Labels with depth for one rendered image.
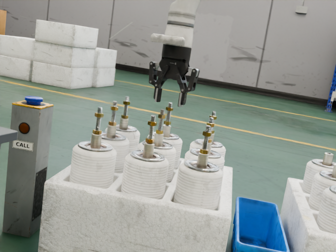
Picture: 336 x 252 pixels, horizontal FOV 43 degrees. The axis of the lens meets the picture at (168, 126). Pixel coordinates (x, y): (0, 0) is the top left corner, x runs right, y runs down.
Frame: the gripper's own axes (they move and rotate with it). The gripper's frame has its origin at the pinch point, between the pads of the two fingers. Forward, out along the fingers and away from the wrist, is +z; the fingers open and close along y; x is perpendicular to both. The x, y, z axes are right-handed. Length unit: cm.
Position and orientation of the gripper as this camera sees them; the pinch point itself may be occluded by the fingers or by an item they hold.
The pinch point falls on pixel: (169, 99)
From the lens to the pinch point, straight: 112.9
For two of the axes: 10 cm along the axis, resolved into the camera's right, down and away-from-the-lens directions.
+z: -1.4, 9.7, 1.8
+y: -8.8, -2.1, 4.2
